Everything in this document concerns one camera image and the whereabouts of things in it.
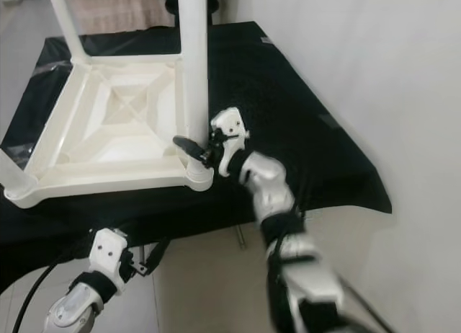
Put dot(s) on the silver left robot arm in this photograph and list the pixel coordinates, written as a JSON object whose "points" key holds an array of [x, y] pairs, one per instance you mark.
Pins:
{"points": [[75, 304]]}

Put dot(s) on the beige table cover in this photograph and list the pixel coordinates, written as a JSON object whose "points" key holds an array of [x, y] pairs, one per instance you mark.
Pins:
{"points": [[115, 12]]}

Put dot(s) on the clear tape patch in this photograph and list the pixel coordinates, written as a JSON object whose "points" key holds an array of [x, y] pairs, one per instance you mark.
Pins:
{"points": [[52, 68]]}

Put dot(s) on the black table cloth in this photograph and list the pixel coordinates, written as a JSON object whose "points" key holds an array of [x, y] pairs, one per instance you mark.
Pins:
{"points": [[295, 95]]}

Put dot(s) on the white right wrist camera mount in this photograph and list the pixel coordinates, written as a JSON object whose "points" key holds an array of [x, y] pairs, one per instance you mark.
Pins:
{"points": [[227, 120]]}

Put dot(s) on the grey metal table leg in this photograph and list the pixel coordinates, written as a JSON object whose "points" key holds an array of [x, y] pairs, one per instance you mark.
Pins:
{"points": [[240, 236]]}

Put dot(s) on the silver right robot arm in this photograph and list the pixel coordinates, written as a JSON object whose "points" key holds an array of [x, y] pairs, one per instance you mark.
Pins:
{"points": [[270, 185]]}

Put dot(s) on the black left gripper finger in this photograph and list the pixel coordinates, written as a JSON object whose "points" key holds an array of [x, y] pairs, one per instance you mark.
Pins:
{"points": [[157, 252]]}

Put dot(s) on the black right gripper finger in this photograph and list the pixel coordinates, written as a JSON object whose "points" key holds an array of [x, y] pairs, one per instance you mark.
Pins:
{"points": [[189, 148]]}

